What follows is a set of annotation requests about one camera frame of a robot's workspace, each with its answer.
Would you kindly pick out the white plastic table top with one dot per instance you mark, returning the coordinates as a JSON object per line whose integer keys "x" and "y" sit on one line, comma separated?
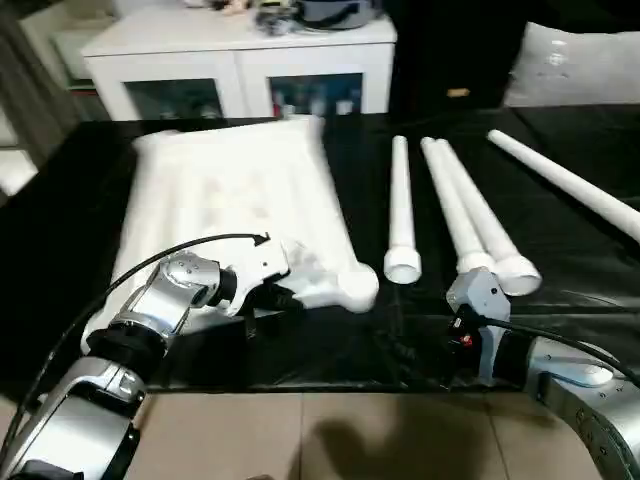
{"x": 225, "y": 190}

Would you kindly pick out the white plastic table leg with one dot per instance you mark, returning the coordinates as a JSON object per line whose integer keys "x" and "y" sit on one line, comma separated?
{"x": 480, "y": 215}
{"x": 455, "y": 210}
{"x": 401, "y": 210}
{"x": 565, "y": 185}

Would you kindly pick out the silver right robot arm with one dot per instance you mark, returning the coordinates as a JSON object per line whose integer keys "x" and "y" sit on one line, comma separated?
{"x": 575, "y": 400}

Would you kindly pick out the white glass-door cabinet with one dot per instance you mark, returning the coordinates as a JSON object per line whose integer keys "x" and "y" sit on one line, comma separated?
{"x": 200, "y": 55}

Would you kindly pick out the black box with gold label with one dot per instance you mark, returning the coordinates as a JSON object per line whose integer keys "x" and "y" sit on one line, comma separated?
{"x": 450, "y": 50}

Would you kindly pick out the grey round pot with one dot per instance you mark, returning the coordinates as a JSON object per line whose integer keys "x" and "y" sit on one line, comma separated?
{"x": 330, "y": 12}

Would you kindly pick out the white pillow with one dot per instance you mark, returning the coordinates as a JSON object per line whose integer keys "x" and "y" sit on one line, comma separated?
{"x": 575, "y": 65}

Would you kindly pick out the grey curtain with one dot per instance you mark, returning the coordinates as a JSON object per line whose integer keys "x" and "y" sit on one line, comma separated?
{"x": 30, "y": 65}

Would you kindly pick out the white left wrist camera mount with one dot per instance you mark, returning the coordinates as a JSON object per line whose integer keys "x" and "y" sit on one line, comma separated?
{"x": 260, "y": 265}

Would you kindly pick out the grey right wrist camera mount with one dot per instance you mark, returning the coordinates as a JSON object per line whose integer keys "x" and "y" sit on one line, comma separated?
{"x": 480, "y": 295}

